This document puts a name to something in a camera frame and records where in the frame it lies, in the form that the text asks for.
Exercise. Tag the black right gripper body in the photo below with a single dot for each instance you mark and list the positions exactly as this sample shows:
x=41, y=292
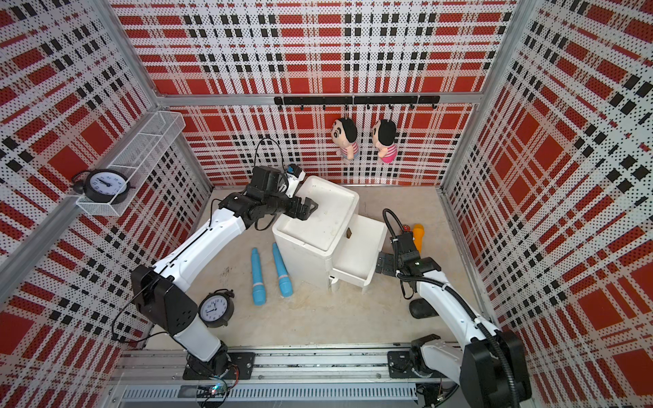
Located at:
x=397, y=265

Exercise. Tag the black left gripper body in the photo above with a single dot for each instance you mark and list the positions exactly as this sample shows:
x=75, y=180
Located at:
x=292, y=206

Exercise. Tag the white drawer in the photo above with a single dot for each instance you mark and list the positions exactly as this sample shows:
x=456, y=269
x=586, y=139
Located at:
x=355, y=259

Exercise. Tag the orange toy microphone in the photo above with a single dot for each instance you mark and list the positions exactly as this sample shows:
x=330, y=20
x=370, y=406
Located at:
x=418, y=235

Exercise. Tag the white plastic drawer cabinet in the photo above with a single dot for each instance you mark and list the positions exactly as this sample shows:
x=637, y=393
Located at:
x=307, y=246

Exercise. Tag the blue toy microphone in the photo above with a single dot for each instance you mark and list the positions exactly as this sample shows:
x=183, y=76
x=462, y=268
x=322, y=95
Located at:
x=258, y=290
x=284, y=282

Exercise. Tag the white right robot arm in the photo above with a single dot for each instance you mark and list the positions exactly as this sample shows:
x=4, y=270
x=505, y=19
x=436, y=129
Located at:
x=487, y=364

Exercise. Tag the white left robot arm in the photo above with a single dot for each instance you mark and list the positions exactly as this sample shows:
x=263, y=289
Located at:
x=160, y=290

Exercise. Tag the black cylinder on floor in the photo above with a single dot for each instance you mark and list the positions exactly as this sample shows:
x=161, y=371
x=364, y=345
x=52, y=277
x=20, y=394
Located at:
x=422, y=309

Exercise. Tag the plush doll blue shorts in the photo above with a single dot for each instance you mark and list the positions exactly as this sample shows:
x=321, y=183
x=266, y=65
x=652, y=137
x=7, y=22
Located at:
x=344, y=134

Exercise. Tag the plush doll pink shorts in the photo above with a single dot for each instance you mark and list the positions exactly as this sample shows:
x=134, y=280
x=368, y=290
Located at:
x=384, y=134

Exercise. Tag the black alarm clock on floor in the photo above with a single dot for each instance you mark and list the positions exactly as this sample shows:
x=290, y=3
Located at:
x=217, y=308

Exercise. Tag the black alarm clock in basket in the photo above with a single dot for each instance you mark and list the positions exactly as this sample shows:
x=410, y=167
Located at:
x=102, y=186

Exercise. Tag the small circuit board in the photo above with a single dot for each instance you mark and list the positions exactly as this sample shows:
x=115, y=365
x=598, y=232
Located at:
x=203, y=392

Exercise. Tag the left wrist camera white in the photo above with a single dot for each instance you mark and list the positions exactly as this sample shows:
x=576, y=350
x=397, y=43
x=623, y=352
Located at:
x=294, y=176

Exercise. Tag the white wire wall basket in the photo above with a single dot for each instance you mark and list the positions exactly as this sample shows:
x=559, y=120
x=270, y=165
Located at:
x=138, y=158

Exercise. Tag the black wall hook rail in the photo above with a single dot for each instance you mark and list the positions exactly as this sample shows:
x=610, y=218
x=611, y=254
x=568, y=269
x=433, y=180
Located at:
x=390, y=100

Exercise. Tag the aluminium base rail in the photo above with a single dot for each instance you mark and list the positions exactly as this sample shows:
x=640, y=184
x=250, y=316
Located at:
x=350, y=375

